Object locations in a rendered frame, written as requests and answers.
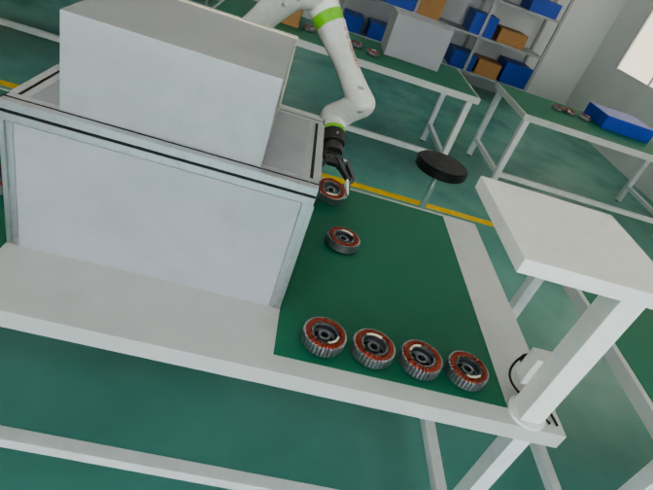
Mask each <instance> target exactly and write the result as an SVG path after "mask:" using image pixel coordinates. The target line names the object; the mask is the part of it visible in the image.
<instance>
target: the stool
mask: <svg viewBox="0 0 653 490"><path fill-rule="evenodd" d="M415 162H416V164H417V166H418V167H419V168H420V169H421V170H422V171H423V172H424V173H426V174H427V175H429V176H431V177H432V178H431V180H430V184H429V186H428V188H427V190H426V192H425V194H424V196H423V198H422V200H421V202H420V205H419V208H422V209H425V208H426V206H427V204H428V202H429V200H430V197H431V195H432V193H433V190H434V188H435V186H436V184H437V182H438V181H441V182H444V183H448V184H460V183H463V182H464V181H465V179H466V177H467V175H468V174H467V171H466V168H465V167H464V166H463V165H462V164H461V163H460V162H458V161H457V160H455V159H454V158H452V157H449V156H447V155H445V154H442V153H440V152H436V151H431V150H424V151H421V152H419V153H418V154H417V156H416V158H415Z"/></svg>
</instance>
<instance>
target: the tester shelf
mask: <svg viewBox="0 0 653 490"><path fill-rule="evenodd" d="M0 119H1V120H5V121H8V122H12V123H18V124H21V125H25V126H29V127H32V128H36V129H39V130H43V131H46V132H49V133H53V134H56V135H60V136H64V137H67V138H71V139H74V140H78V141H82V142H85V143H88V144H91V145H95V146H99V147H102V148H106V149H109V150H113V151H117V152H120V153H124V154H127V155H131V156H135V157H138V158H143V159H147V160H150V161H154V162H158V163H161V164H165V165H168V166H172V167H176V168H179V169H183V170H186V171H189V172H193V173H196V174H200V175H203V176H207V177H211V178H214V179H218V180H221V181H225V182H228V183H231V184H235V185H238V186H242V187H246V188H249V189H253V190H256V191H260V192H264V193H270V194H273V195H277V196H280V197H283V198H287V199H290V200H294V201H297V202H301V203H305V204H308V205H312V206H315V204H316V202H317V199H318V196H319V193H320V190H321V176H322V161H323V146H324V132H325V120H323V119H320V118H317V117H313V116H310V115H307V114H303V113H300V112H297V111H295V110H291V109H288V108H285V107H282V106H281V107H280V110H279V111H278V113H277V116H276V120H275V123H274V125H273V129H272V132H271V135H270V139H269V142H268V145H267V149H266V152H265V156H264V159H263V162H262V165H261V167H258V166H254V165H251V164H248V163H245V162H241V161H238V160H234V159H231V158H227V157H221V156H218V155H214V154H211V153H207V152H204V151H200V150H197V149H194V148H191V147H187V146H184V145H180V144H177V143H173V142H170V141H166V140H163V139H159V138H156V137H152V136H150V135H146V134H143V133H139V132H136V131H132V130H129V129H125V128H122V127H118V126H115V125H111V124H108V123H104V122H99V121H96V120H92V119H89V118H85V117H82V116H78V115H75V114H71V113H68V112H64V111H61V110H59V63H58V64H56V65H55V66H54V67H52V68H50V69H48V70H47V71H45V72H43V73H41V74H39V75H38V76H36V77H34V78H32V79H30V80H29V81H27V82H25V83H23V84H21V85H20V86H18V87H15V88H13V89H12V90H10V91H7V92H5V93H3V94H2V95H0Z"/></svg>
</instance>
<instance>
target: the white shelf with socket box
mask: <svg viewBox="0 0 653 490"><path fill-rule="evenodd" d="M475 189H476V190H477V192H478V194H479V196H480V198H481V200H482V202H483V204H484V206H485V209H486V211H487V213H488V215H489V217H490V219H491V221H492V223H493V225H494V227H495V229H496V231H497V233H498V236H499V238H500V240H501V242H502V244H503V246H504V249H505V251H506V253H507V255H508V257H509V258H510V260H511V262H512V264H513V266H514V268H515V270H516V272H518V273H522V274H526V275H529V276H532V277H536V278H539V279H543V280H546V281H550V282H554V283H557V284H561V285H565V286H568V287H572V288H575V289H578V290H582V291H585V292H589V293H593V294H596V295H598V296H597V297H596V299H595V300H594V301H593V302H592V304H591V305H590V306H589V307H588V309H587V310H586V311H585V312H584V313H583V315H582V316H581V317H580V318H579V320H578V321H577V322H576V323H575V325H574V326H573V327H572V328H571V329H570V331H569V332H568V333H567V335H566V336H565V337H564V338H563V340H562V341H561V342H560V343H559V345H558V346H557V347H556V348H555V349H554V351H553V352H550V351H546V350H542V349H538V348H534V347H533V348H532V349H531V350H530V352H529V353H526V354H523V355H522V356H521V357H519V358H518V359H517V360H515V361H514V363H513V364H512V365H511V367H510V369H509V372H508V377H509V380H510V383H511V385H512V386H513V388H514V389H515V390H516V392H517V393H518V395H517V396H513V397H511V398H510V399H509V400H508V402H507V409H508V411H509V414H510V415H511V416H512V418H513V419H514V420H515V421H516V422H517V423H518V424H519V425H521V426H522V427H524V428H525V429H527V430H530V431H535V432H537V431H540V430H542V429H543V428H544V426H545V424H546V422H547V423H548V424H549V425H550V424H551V423H550V422H549V421H548V420H547V419H546V418H547V417H548V416H549V415H551V417H552V419H553V421H554V423H555V425H556V426H559V425H558V423H557V421H556V419H555V417H554V415H553V414H552V411H553V410H554V409H555V408H556V407H557V406H558V405H559V404H560V403H561V401H562V400H563V399H564V398H565V397H566V396H567V395H568V393H569V392H570V391H571V390H572V389H573V388H574V387H575V386H576V385H577V383H578V382H579V381H580V380H581V379H582V378H583V377H584V376H585V375H586V373H587V372H588V371H589V370H590V369H591V368H592V367H593V366H594V365H595V363H596V362H597V361H598V360H599V359H600V358H601V357H602V356H603V354H604V353H605V352H606V351H607V350H608V349H609V348H610V347H611V346H612V344H613V343H614V342H615V341H616V340H617V339H618V338H619V337H620V336H621V334H622V333H623V332H624V331H625V330H626V329H627V328H628V327H629V326H630V324H631V323H632V322H633V321H634V320H635V319H636V318H637V317H638V315H639V314H640V313H641V312H642V311H643V310H644V309H645V308H649V309H653V262H652V261H651V260H650V258H649V257H648V256H647V255H646V254H645V253H644V252H643V251H642V249H641V248H640V247H639V246H638V245H637V244H636V243H635V241H634V240H633V239H632V238H631V237H630V236H629V235H628V234H627V232H626V231H625V230H624V229H623V228H622V227H621V226H620V225H619V223H618V222H617V221H616V220H615V219H614V218H613V217H612V216H611V215H608V214H605V213H603V212H600V211H596V210H593V209H590V208H586V207H583V206H580V205H577V204H573V203H570V202H567V201H563V200H560V199H558V198H555V197H551V196H548V195H545V194H541V193H538V192H532V191H529V190H526V189H523V188H519V187H516V186H513V185H509V184H506V183H503V182H501V181H497V180H494V179H491V178H487V177H484V176H481V177H480V179H479V180H478V182H477V184H476V186H475ZM518 361H520V362H521V363H520V365H519V366H517V368H516V369H515V371H516V374H517V376H518V379H519V382H520V383H522V384H526V385H525V387H524V388H523V389H522V390H521V392H520V391H519V390H518V389H517V388H516V386H515V385H514V383H513V381H512V378H511V370H512V369H513V367H514V366H515V364H516V363H517V362H518Z"/></svg>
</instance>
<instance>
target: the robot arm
mask: <svg viewBox="0 0 653 490"><path fill-rule="evenodd" d="M298 10H307V11H308V13H309V16H310V18H311V19H312V21H313V24H314V26H315V28H316V30H317V32H318V33H317V34H318V35H319V37H320V39H321V41H322V43H323V45H324V47H325V49H326V52H327V54H328V56H329V58H330V60H331V63H332V65H333V67H334V70H335V72H336V75H337V77H338V80H339V83H340V85H341V87H342V89H343V93H344V97H343V98H342V99H340V100H338V101H335V102H333V103H330V104H328V105H326V106H325V108H324V109H323V110H322V112H321V116H320V118H321V119H323V120H325V132H324V146H323V161H322V167H324V166H325V165H326V164H327V165H331V166H333V167H336V169H337V170H338V171H339V172H340V174H341V175H342V177H343V179H344V180H345V183H344V188H345V190H346V195H345V197H344V198H345V199H346V198H347V196H348V195H349V189H350V188H351V184H353V183H354V182H355V180H356V177H355V174H354V172H353V169H352V166H351V163H350V161H351V160H350V159H349V158H348V159H345V158H343V157H342V152H343V148H344V147H345V128H346V126H347V125H349V124H351V123H353V122H356V121H358V120H361V119H363V118H366V117H368V116H369V115H370V114H371V113H372V112H373V111H374V108H375V98H374V96H373V94H372V92H371V90H370V88H369V86H368V84H367V82H366V80H365V78H364V76H363V73H362V71H361V68H360V66H359V63H358V60H357V58H356V55H355V52H354V49H353V46H352V43H351V39H350V36H349V32H348V28H347V24H346V20H345V18H344V17H343V13H342V10H341V7H340V4H339V1H338V0H259V1H258V2H257V3H256V5H255V6H254V7H253V8H252V9H251V10H250V11H249V12H248V13H247V14H246V15H245V16H243V18H245V19H248V20H251V21H254V22H257V23H260V24H263V25H266V26H269V27H272V28H274V27H275V26H276V25H277V24H279V23H280V22H281V21H283V20H284V19H285V18H287V17H289V16H290V15H292V14H293V13H295V12H296V11H298ZM342 162H344V165H345V168H346V169H345V168H344V166H343V163H342Z"/></svg>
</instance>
